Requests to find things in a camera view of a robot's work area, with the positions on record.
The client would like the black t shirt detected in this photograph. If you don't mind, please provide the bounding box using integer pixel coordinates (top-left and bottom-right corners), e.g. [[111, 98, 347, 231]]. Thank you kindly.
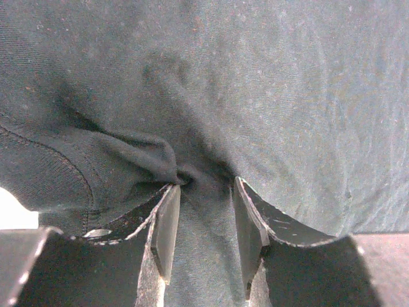
[[1, 1, 408, 306]]

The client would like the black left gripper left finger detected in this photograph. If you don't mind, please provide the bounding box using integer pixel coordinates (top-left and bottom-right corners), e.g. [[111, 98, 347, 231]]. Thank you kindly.
[[1, 184, 181, 306]]

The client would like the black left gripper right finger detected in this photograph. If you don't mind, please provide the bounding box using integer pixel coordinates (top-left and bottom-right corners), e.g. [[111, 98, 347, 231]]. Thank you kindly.
[[233, 177, 408, 306]]

